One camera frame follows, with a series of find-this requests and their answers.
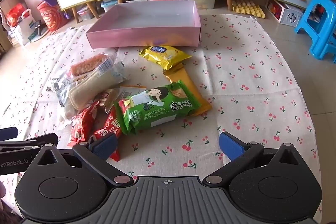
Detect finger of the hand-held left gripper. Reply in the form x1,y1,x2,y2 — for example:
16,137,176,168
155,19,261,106
0,127,19,141
0,133,59,153

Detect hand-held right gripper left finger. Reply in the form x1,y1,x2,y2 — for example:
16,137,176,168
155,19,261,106
31,132,134,187

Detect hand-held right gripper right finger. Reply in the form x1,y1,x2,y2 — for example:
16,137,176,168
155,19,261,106
202,132,306,186

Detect red snack packet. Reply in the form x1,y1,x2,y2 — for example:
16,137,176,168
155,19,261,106
93,106,122,161
67,101,101,147

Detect clear cracker packet red label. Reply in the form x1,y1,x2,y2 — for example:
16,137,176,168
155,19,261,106
98,89,124,114

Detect gold wafer bar packet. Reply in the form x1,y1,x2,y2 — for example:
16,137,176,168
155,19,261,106
163,63,213,117

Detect green snack packet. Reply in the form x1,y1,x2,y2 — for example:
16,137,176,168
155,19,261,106
114,80,201,135

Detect silver snack packet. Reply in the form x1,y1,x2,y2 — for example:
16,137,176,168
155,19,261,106
51,69,75,109

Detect pink snack bar packet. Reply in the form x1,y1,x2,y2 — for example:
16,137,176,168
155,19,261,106
70,53,117,77

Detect pink cardboard box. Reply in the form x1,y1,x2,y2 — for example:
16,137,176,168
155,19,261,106
86,0,202,49

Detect yellow snack packet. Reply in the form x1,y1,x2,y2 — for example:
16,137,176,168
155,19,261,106
139,45,193,70

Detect person's dark red clothing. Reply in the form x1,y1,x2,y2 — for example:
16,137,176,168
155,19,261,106
0,199,23,224

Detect cherry print white cloth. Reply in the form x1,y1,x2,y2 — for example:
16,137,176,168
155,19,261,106
0,13,322,224

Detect round floor stand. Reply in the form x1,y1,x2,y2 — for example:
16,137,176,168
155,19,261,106
30,20,50,43

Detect white paper bag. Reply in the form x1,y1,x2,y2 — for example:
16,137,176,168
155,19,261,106
9,10,37,46

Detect red gift bag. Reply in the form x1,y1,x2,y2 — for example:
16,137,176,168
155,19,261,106
6,3,27,28

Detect red printed bag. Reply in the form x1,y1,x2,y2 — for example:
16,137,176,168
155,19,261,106
36,1,61,35

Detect clear plastic storage box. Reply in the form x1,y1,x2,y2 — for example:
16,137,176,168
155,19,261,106
77,5,99,22

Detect blue-lidded clear storage box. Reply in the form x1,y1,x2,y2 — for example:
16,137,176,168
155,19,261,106
100,0,117,14

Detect yellow egg tray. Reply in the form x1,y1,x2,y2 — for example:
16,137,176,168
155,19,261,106
231,0,265,18

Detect white printed crate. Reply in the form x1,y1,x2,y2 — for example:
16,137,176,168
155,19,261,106
266,0,303,24

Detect white storage box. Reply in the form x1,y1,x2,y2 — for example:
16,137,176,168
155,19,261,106
193,0,218,10

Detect blue plastic stool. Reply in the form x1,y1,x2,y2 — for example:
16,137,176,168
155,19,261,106
294,0,336,64

